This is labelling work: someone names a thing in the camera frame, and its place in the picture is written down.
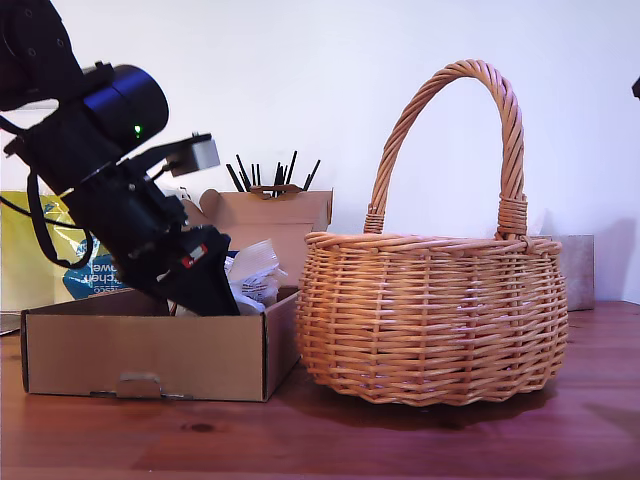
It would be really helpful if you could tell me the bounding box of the brown cardboard box with lid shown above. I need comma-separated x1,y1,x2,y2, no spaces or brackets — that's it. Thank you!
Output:
20,188,335,403

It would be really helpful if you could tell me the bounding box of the woven wicker basket with handle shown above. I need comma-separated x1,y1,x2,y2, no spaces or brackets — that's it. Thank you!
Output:
295,58,570,407

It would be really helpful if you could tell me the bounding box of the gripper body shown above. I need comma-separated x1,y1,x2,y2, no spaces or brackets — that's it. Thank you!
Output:
69,159,191,290

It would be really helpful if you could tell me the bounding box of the white Galaxy truffle eggs bag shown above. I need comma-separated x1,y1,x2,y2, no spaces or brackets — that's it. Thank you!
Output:
224,238,290,317

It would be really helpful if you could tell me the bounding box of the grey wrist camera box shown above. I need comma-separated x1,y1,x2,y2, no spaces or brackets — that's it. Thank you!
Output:
142,132,222,179

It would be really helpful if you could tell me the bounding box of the yellow kitchen towel pack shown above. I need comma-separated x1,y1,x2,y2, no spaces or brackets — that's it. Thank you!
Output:
0,188,189,314

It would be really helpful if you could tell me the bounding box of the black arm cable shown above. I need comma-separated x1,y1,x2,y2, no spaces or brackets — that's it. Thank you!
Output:
0,195,35,217
26,171,77,269

